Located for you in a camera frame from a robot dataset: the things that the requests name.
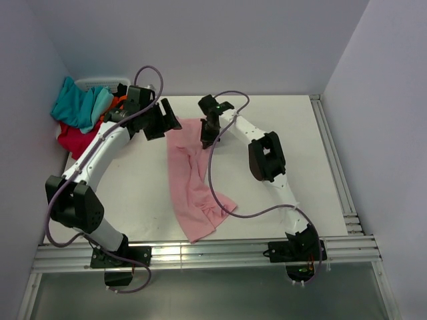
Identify black t shirt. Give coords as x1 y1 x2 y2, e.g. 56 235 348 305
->
113 83 128 97

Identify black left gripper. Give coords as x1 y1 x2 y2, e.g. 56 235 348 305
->
141 99 181 141

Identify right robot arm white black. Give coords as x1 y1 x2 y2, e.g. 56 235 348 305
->
198 91 324 262

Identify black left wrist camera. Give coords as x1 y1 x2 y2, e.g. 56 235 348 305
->
125 85 155 112

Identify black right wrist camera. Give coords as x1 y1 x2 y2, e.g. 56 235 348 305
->
197 95 221 116

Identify teal t shirt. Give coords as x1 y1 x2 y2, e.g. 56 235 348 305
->
50 77 113 134

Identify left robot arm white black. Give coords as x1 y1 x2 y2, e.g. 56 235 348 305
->
45 86 181 266

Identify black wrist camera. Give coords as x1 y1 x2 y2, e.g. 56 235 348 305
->
125 85 155 112
197 95 221 116

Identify white laundry basket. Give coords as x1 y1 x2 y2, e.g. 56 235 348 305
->
53 76 131 141

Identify pink t shirt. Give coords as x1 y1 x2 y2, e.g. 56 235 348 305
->
166 119 238 243

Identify magenta t shirt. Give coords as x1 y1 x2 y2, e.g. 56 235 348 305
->
56 121 101 160

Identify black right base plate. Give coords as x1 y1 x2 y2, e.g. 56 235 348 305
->
263 241 328 263

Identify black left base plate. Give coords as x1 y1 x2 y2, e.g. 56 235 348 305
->
90 246 151 269

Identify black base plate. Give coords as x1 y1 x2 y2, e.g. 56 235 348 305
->
90 246 151 269
263 241 328 263

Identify orange t shirt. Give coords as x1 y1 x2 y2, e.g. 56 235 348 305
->
99 95 127 122

